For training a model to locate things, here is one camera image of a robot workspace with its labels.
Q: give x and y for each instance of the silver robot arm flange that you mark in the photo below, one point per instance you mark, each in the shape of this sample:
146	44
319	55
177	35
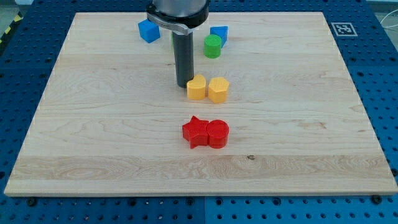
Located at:
179	16

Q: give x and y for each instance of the red star block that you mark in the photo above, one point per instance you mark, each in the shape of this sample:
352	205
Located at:
195	132

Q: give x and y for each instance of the yellow heart block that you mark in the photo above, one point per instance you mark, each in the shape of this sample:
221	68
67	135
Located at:
196	88

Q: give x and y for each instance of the red cylinder block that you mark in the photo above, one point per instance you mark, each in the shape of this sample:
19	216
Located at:
218	132

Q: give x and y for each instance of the yellow hexagon block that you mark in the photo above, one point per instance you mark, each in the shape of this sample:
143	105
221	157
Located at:
218	90

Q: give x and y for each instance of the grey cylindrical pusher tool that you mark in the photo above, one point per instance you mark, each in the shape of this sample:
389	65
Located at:
184	60

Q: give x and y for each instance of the green cylinder block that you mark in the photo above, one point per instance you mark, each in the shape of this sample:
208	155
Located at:
212	46

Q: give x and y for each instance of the wooden board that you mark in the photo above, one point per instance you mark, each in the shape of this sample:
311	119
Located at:
109	123

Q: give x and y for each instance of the blue cube block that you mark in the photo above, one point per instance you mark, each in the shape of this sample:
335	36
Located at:
149	31

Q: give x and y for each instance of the fiducial marker tag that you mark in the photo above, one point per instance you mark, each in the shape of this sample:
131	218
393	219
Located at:
344	29

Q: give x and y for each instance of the yellow black hazard tape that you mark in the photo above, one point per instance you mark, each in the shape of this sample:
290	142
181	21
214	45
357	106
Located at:
11	29

